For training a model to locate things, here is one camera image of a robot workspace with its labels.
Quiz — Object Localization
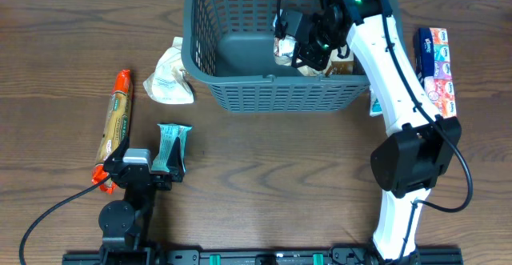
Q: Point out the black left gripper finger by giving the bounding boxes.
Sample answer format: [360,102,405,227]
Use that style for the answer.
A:
[103,136,130,170]
[166,138,185,183]

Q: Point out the brown photo snack bag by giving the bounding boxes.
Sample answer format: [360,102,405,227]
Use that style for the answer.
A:
[274,34,355,77]

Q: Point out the mint green snack bar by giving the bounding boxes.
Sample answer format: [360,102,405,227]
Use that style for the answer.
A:
[151,123,192,172]

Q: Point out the teal white pouch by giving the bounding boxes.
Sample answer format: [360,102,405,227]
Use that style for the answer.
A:
[369,87,382,117]

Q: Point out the multicolour tissue pack box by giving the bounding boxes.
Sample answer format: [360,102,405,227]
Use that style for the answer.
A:
[413,27,457,118]

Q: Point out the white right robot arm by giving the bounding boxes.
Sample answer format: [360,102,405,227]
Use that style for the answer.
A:
[276,0,462,264]

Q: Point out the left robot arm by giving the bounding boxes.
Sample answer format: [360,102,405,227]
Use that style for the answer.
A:
[98,137,185,251]

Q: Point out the spaghetti pack red ends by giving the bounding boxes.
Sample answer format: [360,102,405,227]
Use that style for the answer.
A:
[91,70,133,185]

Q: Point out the beige crumpled paper pouch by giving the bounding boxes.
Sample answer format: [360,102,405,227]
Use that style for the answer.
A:
[143,37,194,105]

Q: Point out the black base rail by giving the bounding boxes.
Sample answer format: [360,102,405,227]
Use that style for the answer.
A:
[62,245,464,265]

